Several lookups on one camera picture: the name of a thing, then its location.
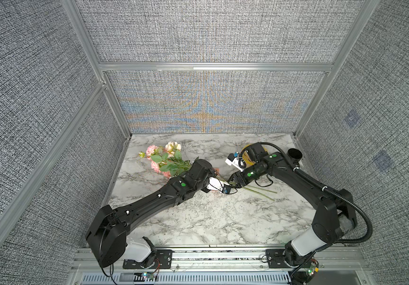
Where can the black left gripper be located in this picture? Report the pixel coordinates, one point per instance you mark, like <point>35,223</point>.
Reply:
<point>212,173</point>

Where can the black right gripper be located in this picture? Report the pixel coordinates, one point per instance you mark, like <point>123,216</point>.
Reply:
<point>236,181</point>

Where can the pink artificial rose stem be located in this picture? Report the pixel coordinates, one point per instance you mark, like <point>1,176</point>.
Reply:
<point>168,161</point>

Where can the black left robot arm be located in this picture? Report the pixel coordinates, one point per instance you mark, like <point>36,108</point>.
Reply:
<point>107,233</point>

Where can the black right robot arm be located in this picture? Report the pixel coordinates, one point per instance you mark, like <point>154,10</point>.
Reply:
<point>334,216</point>

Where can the yellow bamboo steamer basket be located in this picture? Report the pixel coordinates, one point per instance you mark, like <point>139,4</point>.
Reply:
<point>256,153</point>

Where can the dark green mug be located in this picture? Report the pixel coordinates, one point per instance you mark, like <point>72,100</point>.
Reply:
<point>295,156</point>

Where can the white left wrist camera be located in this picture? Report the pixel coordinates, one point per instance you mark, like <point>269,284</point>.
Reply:
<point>226,189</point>

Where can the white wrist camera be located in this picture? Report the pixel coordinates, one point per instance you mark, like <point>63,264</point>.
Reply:
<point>234,159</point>
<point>226,189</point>

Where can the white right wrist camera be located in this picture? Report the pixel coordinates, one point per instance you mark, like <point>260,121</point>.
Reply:
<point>234,159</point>

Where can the aluminium front rail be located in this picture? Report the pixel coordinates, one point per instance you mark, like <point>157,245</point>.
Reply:
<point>225,265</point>

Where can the aluminium frame post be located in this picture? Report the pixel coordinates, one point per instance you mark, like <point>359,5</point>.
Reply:
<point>78,25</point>

